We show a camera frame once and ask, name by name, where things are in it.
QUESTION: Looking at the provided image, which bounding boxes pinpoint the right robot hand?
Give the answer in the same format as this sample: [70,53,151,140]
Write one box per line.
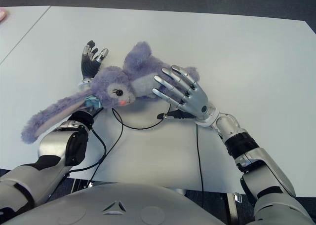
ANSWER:
[152,65,215,120]

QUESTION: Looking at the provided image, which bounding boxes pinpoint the purple plush bunny doll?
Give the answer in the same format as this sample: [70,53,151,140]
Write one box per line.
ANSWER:
[21,41,199,144]

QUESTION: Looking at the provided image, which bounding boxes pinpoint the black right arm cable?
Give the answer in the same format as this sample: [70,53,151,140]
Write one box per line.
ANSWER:
[196,122,204,192]

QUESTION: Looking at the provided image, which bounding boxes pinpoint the white plate black rim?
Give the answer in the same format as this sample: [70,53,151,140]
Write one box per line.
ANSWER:
[111,96,173,131]

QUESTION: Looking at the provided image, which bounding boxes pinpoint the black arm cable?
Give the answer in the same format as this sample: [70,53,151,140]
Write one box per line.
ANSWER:
[196,122,204,192]
[66,106,124,186]

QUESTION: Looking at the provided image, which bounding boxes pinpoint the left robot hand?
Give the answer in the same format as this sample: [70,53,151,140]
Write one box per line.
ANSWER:
[79,39,110,80]

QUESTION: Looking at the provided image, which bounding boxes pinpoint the grey robot torso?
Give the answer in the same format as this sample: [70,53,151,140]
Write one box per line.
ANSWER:
[0,182,260,225]

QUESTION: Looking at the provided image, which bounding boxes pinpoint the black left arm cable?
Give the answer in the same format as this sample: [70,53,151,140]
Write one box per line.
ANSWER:
[66,106,124,186]

